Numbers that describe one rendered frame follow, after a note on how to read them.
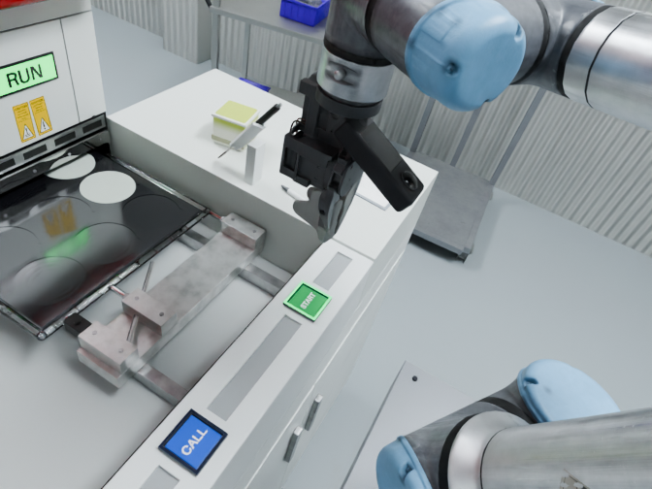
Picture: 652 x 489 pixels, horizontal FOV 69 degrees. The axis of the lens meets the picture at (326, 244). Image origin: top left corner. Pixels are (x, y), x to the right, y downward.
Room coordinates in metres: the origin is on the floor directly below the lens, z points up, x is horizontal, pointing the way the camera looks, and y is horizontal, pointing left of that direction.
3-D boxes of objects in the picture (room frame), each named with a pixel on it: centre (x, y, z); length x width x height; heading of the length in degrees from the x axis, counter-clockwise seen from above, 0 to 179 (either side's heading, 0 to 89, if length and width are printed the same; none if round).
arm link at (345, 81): (0.47, 0.02, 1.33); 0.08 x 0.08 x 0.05
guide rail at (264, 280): (0.65, 0.26, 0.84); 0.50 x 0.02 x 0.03; 71
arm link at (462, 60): (0.40, -0.06, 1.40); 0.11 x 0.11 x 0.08; 38
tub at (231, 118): (0.84, 0.24, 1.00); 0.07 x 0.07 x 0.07; 83
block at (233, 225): (0.65, 0.16, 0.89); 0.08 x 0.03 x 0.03; 71
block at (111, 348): (0.34, 0.26, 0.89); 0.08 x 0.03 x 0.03; 71
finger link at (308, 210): (0.46, 0.03, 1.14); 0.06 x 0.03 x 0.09; 71
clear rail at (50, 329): (0.50, 0.30, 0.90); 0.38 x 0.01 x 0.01; 161
